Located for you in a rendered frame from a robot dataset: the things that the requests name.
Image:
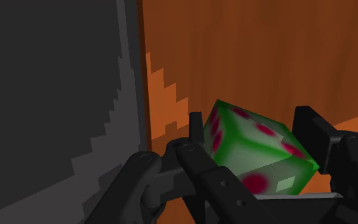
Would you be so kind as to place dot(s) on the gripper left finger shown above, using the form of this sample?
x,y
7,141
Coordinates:
x,y
197,167

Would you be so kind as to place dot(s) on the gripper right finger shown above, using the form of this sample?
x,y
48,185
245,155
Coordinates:
x,y
346,155

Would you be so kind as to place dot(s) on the green die with red dots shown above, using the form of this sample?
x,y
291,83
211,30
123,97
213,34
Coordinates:
x,y
256,155

